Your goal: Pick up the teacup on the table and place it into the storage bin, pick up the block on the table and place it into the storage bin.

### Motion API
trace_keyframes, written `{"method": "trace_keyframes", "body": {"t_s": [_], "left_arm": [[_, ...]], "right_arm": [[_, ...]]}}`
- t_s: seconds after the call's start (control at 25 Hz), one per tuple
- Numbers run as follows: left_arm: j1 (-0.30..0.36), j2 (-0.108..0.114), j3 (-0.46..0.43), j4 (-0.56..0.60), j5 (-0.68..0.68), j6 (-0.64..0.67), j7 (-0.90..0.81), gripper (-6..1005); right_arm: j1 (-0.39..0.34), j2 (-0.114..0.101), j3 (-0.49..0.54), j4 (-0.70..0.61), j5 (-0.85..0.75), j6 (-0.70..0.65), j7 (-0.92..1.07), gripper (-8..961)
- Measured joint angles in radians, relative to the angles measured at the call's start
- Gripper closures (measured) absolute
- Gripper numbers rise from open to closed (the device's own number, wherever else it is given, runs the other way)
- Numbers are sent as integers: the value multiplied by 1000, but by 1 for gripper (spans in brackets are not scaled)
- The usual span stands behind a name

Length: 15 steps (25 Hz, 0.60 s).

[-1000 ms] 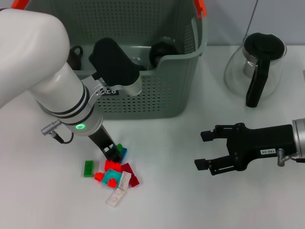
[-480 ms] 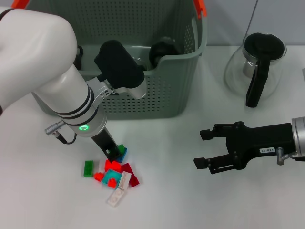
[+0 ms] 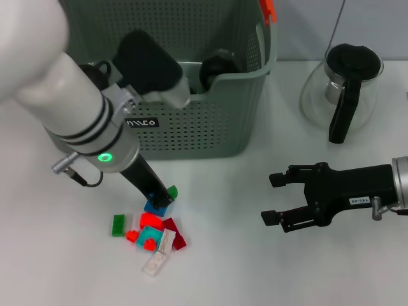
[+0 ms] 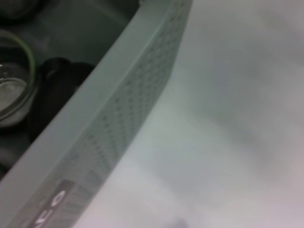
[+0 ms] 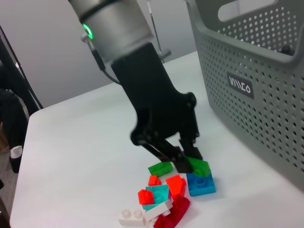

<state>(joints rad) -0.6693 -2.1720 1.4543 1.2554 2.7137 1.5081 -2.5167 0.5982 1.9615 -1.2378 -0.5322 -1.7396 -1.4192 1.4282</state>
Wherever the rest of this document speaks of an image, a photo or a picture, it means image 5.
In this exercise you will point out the grey metal pole stand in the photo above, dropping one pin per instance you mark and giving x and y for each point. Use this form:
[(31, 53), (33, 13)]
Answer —
[(165, 54)]

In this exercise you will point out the grey-green perforated storage basket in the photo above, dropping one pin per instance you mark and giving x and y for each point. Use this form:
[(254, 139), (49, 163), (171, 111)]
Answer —
[(256, 107)]

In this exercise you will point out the small green toy brick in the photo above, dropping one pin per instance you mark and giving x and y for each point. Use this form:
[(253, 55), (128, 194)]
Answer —
[(200, 166)]

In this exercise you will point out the black bulky bag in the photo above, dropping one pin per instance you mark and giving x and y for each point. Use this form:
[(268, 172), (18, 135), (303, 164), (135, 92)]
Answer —
[(12, 114)]

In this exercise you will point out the flat white plate brick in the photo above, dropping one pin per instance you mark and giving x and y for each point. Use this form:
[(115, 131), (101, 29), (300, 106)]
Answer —
[(130, 217)]

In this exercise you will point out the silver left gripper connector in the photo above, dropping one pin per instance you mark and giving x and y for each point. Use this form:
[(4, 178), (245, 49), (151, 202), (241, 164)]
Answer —
[(86, 40)]

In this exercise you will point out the long green toy brick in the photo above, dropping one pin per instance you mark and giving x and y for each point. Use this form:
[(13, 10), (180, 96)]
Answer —
[(160, 168)]

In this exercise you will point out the red sloped toy brick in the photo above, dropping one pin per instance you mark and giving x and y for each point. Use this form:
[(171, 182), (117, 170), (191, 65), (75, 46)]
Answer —
[(175, 186)]

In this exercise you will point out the blue square toy brick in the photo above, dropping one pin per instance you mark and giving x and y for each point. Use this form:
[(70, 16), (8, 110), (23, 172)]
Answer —
[(202, 185)]

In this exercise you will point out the white translucent toy brick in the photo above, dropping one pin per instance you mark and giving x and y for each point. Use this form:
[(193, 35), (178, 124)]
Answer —
[(156, 211)]

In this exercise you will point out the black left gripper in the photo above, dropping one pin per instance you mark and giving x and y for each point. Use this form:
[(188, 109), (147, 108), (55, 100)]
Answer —
[(156, 102)]

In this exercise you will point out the small red stud brick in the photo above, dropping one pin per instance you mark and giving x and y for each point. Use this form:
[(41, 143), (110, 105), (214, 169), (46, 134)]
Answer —
[(145, 197), (154, 181)]

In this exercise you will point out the black tripod stand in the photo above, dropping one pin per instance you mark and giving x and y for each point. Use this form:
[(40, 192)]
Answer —
[(33, 101)]

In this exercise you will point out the teal square toy brick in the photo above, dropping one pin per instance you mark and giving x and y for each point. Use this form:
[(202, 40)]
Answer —
[(161, 193)]

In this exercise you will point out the dark red toy brick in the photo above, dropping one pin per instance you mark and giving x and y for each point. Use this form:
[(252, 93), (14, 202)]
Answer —
[(177, 211)]

